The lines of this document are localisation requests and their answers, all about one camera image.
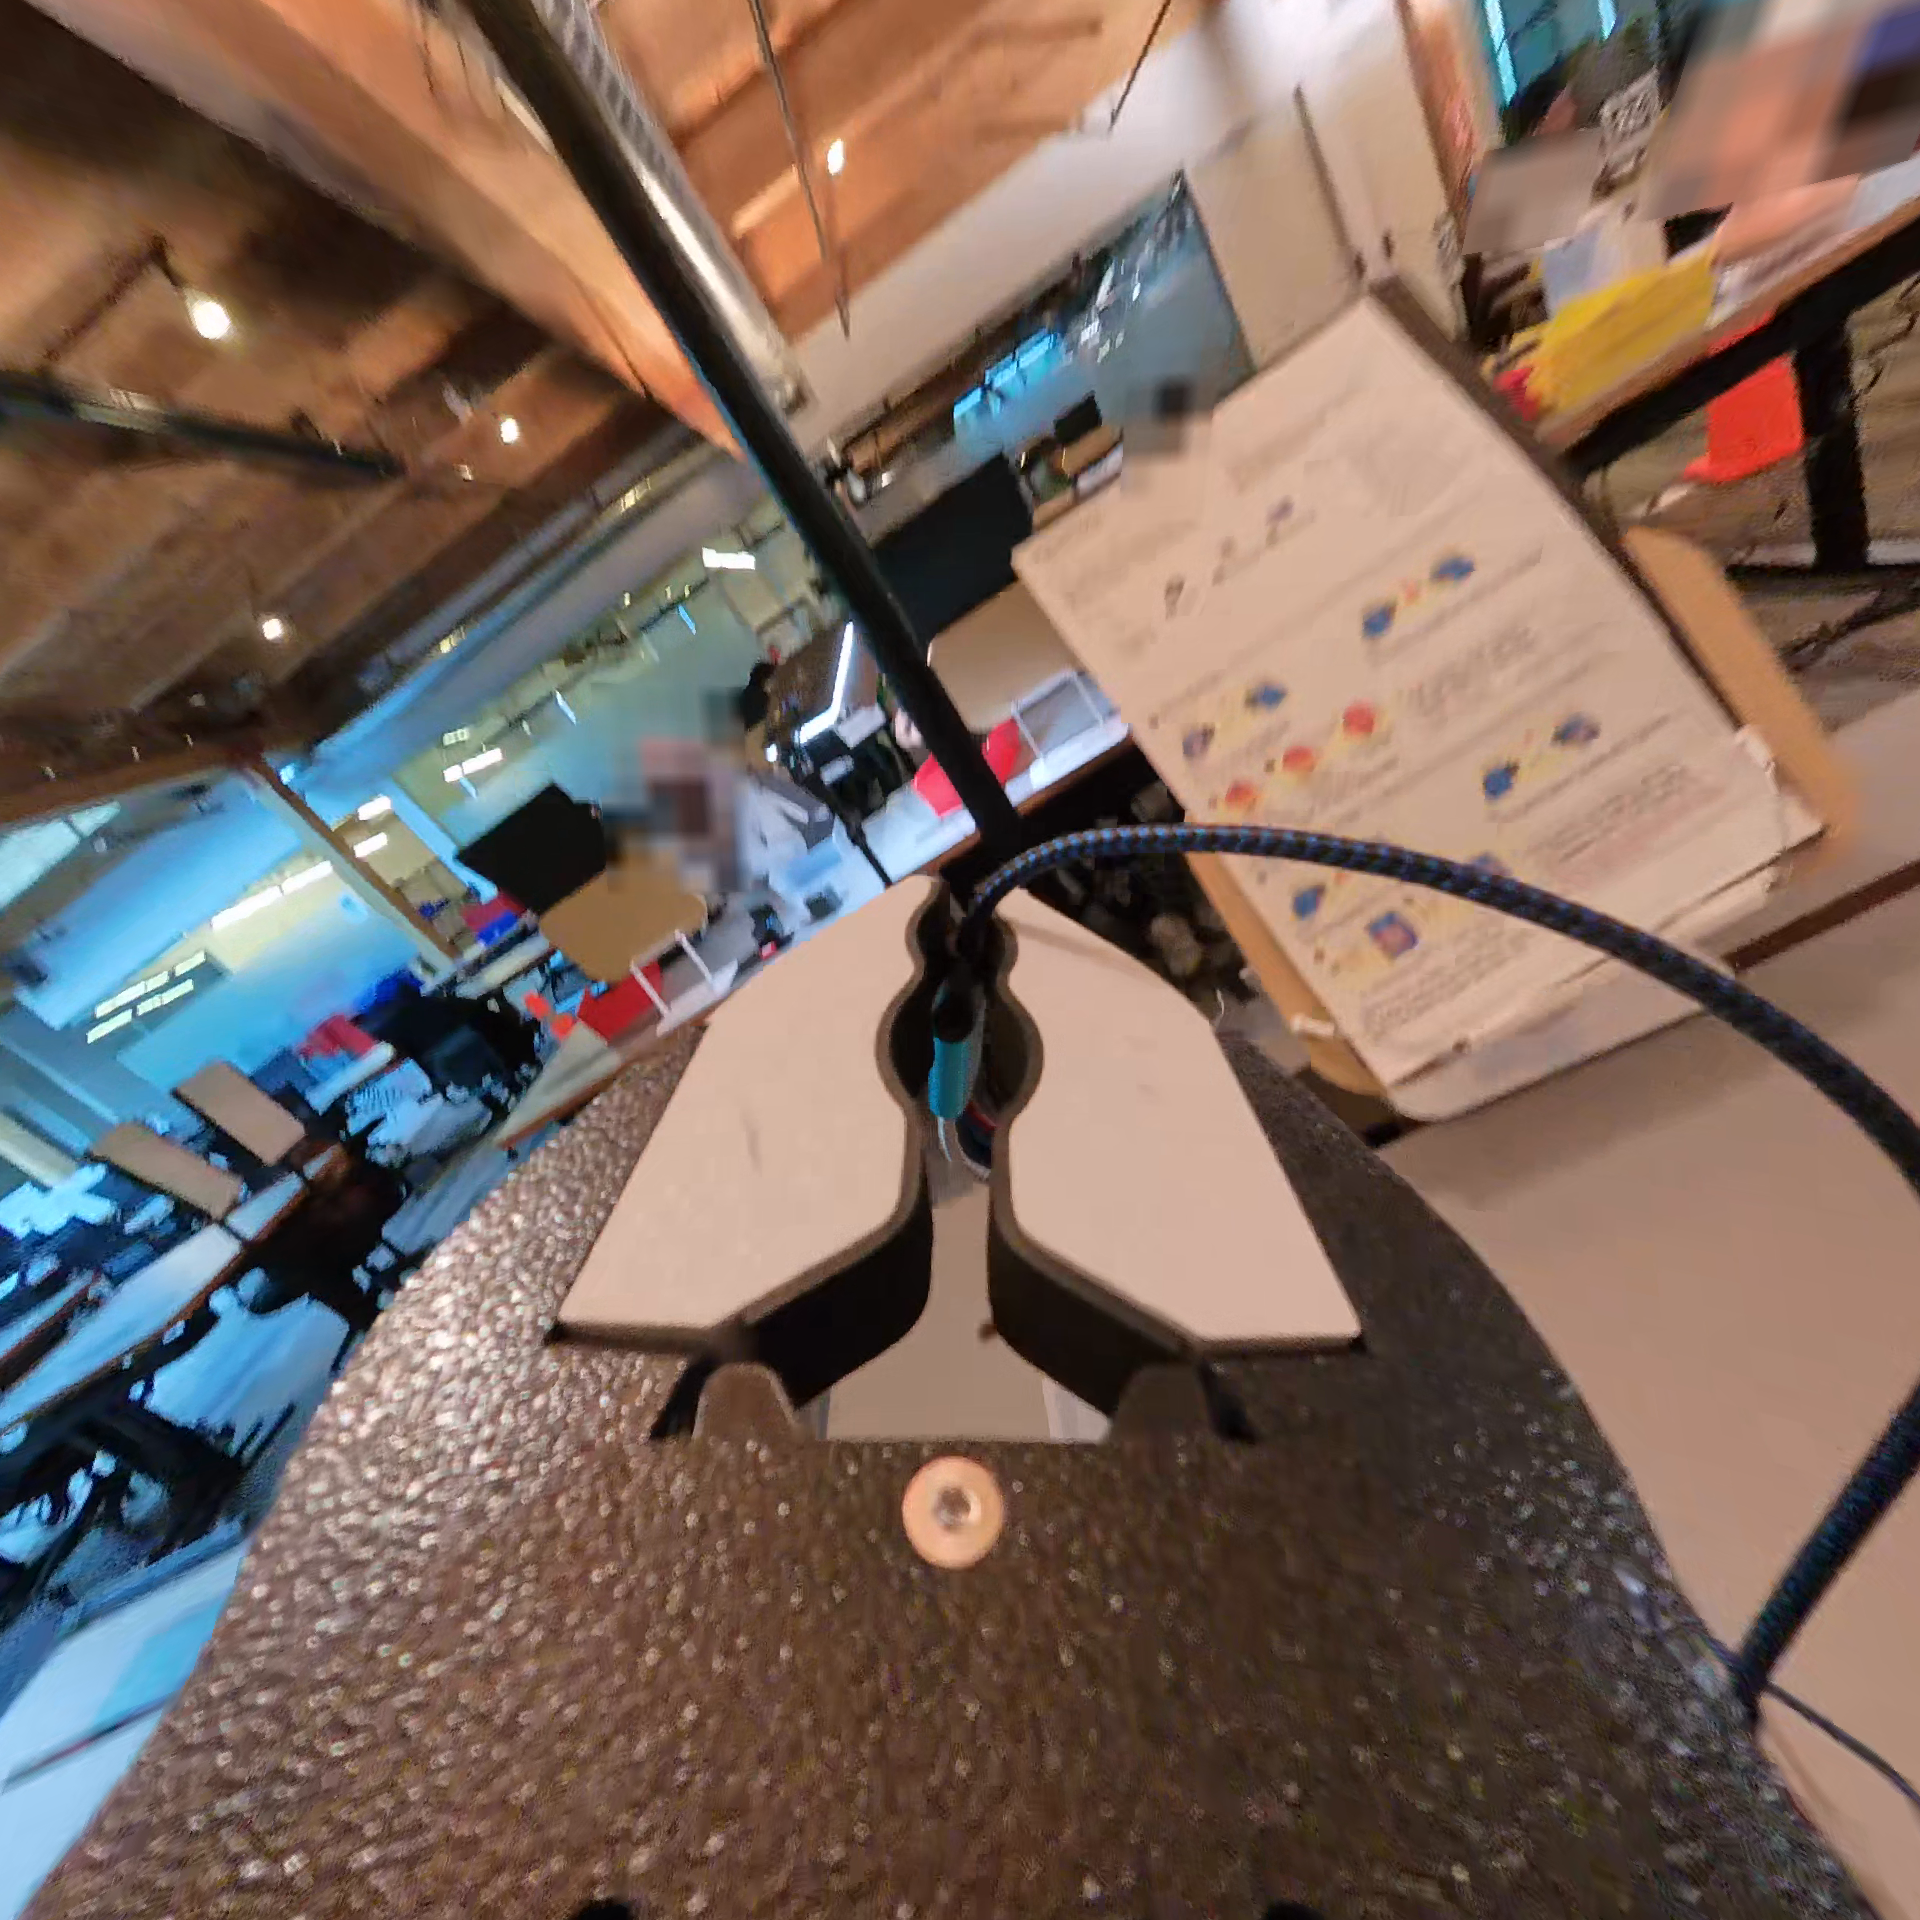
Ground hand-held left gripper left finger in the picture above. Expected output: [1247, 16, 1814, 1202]
[552, 873, 947, 1414]

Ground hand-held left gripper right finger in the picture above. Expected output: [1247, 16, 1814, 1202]
[983, 892, 1367, 1419]

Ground blue black braided cable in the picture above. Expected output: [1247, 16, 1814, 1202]
[922, 823, 1920, 1712]

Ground black monitor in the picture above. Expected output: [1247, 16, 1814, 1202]
[458, 786, 617, 916]

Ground printed instruction poster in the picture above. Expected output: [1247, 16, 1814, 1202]
[1012, 292, 1828, 1121]

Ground black pole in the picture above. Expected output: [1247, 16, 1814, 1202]
[471, 0, 1030, 895]

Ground yellow storage bin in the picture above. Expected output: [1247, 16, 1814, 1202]
[1522, 257, 1719, 414]

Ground wooden table black legs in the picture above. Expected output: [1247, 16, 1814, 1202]
[1545, 194, 1920, 578]

